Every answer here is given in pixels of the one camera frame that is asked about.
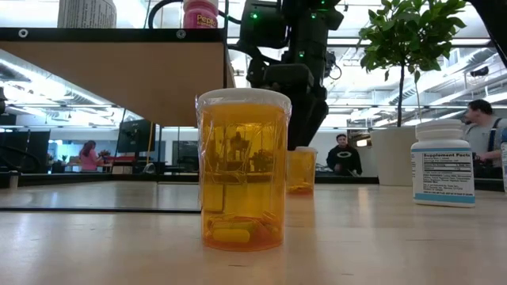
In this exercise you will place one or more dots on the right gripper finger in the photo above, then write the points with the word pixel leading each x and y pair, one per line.
pixel 303 122

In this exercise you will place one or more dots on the small amber pill bottle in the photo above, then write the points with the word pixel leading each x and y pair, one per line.
pixel 303 170

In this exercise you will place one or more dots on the pink medicine bottle white cap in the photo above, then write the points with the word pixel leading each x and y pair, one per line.
pixel 198 17

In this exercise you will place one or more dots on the white bottle blue-striped label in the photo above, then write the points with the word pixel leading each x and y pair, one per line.
pixel 443 174

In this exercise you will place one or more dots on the white bottle barcode label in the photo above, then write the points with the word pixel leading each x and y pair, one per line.
pixel 87 14

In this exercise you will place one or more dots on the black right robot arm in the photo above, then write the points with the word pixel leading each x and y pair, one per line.
pixel 309 31

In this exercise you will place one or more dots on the person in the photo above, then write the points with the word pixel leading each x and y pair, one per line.
pixel 481 134
pixel 344 158
pixel 90 158

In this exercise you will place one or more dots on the white plant pot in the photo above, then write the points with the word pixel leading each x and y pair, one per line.
pixel 392 158

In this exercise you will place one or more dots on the green leafy plant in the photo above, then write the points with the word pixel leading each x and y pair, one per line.
pixel 408 31

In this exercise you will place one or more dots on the black monitor on stand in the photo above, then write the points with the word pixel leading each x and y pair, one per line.
pixel 136 136

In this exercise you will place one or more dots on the wooden tray board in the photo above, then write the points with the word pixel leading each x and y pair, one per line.
pixel 119 79

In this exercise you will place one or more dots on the black ceiling fixture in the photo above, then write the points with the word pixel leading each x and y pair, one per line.
pixel 479 71

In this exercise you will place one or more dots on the black hanging camera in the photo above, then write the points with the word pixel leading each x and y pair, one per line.
pixel 332 63

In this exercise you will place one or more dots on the black aluminium table frame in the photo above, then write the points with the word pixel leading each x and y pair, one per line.
pixel 348 180

